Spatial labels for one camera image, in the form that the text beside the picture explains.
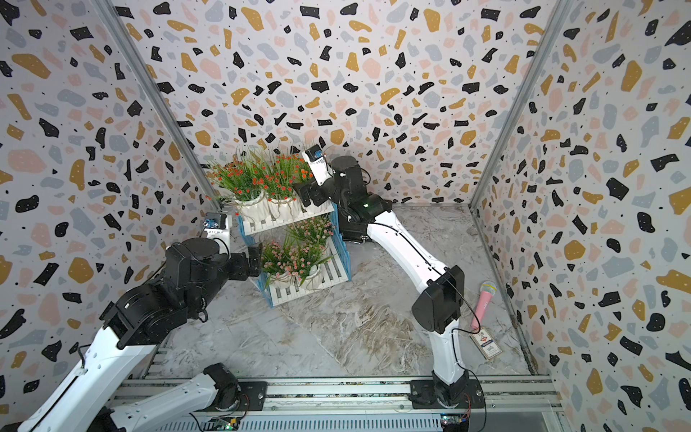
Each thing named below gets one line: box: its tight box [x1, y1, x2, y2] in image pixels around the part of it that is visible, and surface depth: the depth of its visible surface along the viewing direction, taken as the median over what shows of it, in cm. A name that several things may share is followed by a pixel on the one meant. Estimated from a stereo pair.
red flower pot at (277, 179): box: [257, 153, 315, 222], surface depth 74 cm
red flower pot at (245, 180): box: [205, 156, 270, 221], surface depth 72 cm
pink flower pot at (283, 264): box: [260, 240, 306, 288], surface depth 85 cm
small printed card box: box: [469, 327, 503, 360], surface depth 83 cm
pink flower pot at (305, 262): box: [288, 245, 333, 286], surface depth 87 cm
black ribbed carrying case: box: [338, 216, 376, 243], surface depth 59 cm
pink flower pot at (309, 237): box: [286, 216, 334, 256], surface depth 90 cm
